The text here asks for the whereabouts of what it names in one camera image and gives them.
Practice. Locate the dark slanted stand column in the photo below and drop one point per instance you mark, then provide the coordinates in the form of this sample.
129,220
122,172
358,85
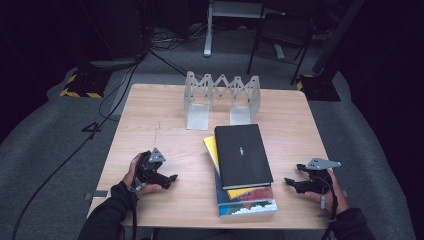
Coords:
336,36

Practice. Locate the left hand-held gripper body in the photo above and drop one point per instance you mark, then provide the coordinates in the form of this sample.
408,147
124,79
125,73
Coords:
148,173

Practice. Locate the black yellow striped stand base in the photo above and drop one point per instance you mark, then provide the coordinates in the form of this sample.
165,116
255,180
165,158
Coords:
83,86

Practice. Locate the grey table bracket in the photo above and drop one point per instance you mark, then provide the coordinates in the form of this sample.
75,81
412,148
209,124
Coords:
98,194
345,193

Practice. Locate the grey expandable metal book rack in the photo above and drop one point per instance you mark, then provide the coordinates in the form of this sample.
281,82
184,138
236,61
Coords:
200,116

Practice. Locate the red colourful paperback book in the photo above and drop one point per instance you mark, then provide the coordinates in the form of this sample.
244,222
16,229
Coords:
261,193

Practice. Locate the person's right hand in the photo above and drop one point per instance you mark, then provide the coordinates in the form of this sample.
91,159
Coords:
337,198

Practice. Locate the person's left hand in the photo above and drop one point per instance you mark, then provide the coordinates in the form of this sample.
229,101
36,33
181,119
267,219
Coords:
130,180

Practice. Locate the grey floor plate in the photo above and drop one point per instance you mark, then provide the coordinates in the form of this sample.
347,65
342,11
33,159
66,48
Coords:
113,63

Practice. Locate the grey metal desk frame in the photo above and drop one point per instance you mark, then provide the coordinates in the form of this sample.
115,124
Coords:
208,40

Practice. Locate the black chair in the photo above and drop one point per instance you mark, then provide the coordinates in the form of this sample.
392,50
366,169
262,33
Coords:
283,38

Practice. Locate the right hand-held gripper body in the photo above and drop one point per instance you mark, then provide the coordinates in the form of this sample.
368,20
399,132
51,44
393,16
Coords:
318,183

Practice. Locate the yellow paperback book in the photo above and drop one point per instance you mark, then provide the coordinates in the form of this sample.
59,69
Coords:
212,148

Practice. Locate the black cabinet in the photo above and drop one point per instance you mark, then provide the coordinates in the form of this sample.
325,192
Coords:
116,30

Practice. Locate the black hardcover book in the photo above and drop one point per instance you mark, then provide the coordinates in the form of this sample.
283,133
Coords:
243,156

